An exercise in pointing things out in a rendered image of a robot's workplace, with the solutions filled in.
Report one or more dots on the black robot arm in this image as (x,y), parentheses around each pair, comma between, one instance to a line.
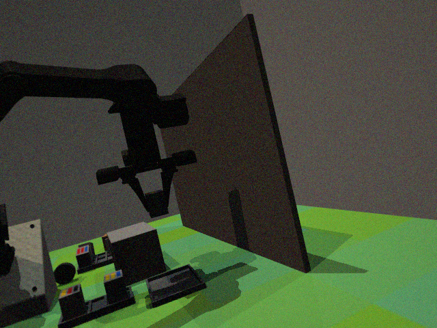
(132,91)

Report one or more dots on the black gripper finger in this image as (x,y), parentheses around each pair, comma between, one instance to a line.
(166,180)
(135,185)

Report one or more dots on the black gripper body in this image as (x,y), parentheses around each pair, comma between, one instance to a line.
(143,149)

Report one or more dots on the tan rectangular block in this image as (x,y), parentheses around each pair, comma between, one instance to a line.
(103,240)

